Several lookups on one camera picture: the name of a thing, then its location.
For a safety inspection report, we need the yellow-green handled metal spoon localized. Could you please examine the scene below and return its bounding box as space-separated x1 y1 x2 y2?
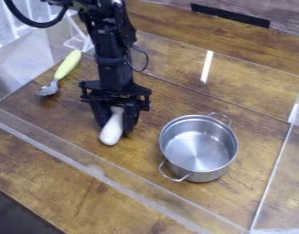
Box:
36 49 81 96

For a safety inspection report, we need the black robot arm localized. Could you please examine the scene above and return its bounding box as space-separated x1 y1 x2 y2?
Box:
44 0 151 134

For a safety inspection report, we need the black strip on table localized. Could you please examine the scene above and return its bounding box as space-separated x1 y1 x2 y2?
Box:
191 3 271 28

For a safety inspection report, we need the clear acrylic triangular stand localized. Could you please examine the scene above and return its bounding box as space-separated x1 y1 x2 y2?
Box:
64 17 93 52

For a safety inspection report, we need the clear acrylic enclosure wall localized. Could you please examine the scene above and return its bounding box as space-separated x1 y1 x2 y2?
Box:
0 109 299 234

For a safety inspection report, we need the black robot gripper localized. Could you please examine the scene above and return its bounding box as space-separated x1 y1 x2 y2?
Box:
78 54 151 135

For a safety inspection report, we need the silver metal pot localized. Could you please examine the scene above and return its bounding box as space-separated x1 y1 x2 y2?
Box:
159 112 237 183

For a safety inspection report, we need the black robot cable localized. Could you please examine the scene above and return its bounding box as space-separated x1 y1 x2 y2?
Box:
2 0 70 30

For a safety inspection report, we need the white plush mushroom red cap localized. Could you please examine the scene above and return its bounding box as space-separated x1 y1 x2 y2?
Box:
98 106 122 146

